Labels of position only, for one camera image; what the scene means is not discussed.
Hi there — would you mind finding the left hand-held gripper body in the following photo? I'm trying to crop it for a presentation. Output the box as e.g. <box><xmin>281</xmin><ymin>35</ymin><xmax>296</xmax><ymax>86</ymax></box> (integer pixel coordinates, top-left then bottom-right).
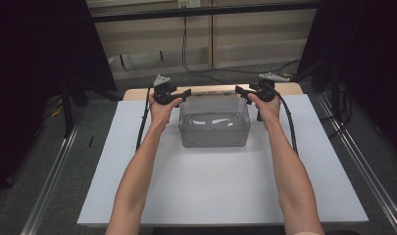
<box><xmin>152</xmin><ymin>73</ymin><xmax>179</xmax><ymax>107</ymax></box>

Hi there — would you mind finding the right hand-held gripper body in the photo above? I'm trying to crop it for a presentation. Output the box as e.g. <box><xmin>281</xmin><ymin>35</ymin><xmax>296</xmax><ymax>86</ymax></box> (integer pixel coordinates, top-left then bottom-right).
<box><xmin>249</xmin><ymin>71</ymin><xmax>290</xmax><ymax>103</ymax></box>

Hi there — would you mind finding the transparent grey box lid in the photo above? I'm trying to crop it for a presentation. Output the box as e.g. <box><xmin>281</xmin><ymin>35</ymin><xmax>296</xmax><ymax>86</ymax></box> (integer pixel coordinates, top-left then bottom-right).
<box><xmin>189</xmin><ymin>90</ymin><xmax>237</xmax><ymax>97</ymax></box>

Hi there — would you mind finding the transparent grey storage box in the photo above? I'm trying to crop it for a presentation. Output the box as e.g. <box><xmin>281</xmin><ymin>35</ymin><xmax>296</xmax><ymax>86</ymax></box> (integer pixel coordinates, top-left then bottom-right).
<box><xmin>177</xmin><ymin>92</ymin><xmax>252</xmax><ymax>149</ymax></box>

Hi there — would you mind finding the person's left hand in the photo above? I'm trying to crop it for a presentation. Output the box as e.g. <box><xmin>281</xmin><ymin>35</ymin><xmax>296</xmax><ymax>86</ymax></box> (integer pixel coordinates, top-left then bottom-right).
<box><xmin>148</xmin><ymin>95</ymin><xmax>184</xmax><ymax>132</ymax></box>

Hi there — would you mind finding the person's right hand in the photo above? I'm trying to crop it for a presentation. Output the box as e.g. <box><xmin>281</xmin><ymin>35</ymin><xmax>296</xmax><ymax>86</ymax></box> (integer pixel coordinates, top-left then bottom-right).
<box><xmin>247</xmin><ymin>92</ymin><xmax>282</xmax><ymax>131</ymax></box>

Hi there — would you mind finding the wooden table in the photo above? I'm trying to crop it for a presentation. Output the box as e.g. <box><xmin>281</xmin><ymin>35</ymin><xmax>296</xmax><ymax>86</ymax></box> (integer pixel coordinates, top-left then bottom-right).
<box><xmin>123</xmin><ymin>81</ymin><xmax>305</xmax><ymax>102</ymax></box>

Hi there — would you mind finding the beige wooden cabinet counter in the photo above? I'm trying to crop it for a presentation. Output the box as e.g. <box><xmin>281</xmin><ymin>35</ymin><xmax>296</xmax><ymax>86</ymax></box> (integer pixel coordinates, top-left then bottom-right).
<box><xmin>86</xmin><ymin>0</ymin><xmax>319</xmax><ymax>81</ymax></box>

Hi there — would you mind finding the black metal stand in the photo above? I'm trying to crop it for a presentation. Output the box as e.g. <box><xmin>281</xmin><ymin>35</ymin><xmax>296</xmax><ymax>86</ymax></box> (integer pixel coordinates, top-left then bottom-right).
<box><xmin>311</xmin><ymin>60</ymin><xmax>343</xmax><ymax>122</ymax></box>
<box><xmin>60</xmin><ymin>77</ymin><xmax>90</xmax><ymax>139</ymax></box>

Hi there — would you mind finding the white table cover sheet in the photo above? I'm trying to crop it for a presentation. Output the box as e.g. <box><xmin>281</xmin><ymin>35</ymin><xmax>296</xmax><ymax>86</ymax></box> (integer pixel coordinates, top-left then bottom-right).
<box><xmin>76</xmin><ymin>93</ymin><xmax>370</xmax><ymax>226</ymax></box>

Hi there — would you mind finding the black curtain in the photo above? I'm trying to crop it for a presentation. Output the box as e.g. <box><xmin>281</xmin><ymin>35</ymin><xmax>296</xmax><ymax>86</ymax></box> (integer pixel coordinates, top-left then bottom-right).
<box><xmin>296</xmin><ymin>0</ymin><xmax>397</xmax><ymax>160</ymax></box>
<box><xmin>0</xmin><ymin>0</ymin><xmax>118</xmax><ymax>201</ymax></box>

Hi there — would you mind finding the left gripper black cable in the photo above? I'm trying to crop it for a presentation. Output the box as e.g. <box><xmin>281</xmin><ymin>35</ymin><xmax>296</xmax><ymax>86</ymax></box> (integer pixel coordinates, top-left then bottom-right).
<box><xmin>134</xmin><ymin>85</ymin><xmax>154</xmax><ymax>153</ymax></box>

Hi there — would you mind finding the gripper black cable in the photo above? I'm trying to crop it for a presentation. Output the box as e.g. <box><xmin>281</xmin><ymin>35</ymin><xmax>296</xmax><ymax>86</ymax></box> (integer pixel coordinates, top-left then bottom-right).
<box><xmin>273</xmin><ymin>90</ymin><xmax>300</xmax><ymax>156</ymax></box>
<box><xmin>134</xmin><ymin>85</ymin><xmax>154</xmax><ymax>153</ymax></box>

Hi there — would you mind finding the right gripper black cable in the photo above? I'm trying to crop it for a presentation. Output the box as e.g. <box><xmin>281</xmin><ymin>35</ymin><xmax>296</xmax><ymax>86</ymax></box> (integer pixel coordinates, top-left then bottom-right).
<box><xmin>273</xmin><ymin>90</ymin><xmax>300</xmax><ymax>156</ymax></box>

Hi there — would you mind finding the black power cable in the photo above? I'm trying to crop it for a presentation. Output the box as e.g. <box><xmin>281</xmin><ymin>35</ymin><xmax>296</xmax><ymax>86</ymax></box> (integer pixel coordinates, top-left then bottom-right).
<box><xmin>180</xmin><ymin>16</ymin><xmax>302</xmax><ymax>85</ymax></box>

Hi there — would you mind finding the white wall socket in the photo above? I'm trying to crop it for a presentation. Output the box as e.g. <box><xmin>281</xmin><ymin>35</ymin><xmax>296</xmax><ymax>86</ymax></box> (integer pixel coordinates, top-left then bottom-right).
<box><xmin>177</xmin><ymin>0</ymin><xmax>202</xmax><ymax>10</ymax></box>

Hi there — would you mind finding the yellow floor cable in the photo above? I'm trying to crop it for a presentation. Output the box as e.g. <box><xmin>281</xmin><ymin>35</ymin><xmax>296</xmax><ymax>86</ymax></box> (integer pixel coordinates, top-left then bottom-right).
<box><xmin>49</xmin><ymin>97</ymin><xmax>64</xmax><ymax>118</ymax></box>

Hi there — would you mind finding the metal floor rail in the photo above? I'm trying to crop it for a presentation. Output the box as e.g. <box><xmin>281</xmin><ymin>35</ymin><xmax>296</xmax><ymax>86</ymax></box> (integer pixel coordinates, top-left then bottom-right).
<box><xmin>20</xmin><ymin>122</ymin><xmax>82</xmax><ymax>235</ymax></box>
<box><xmin>316</xmin><ymin>92</ymin><xmax>397</xmax><ymax>235</ymax></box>

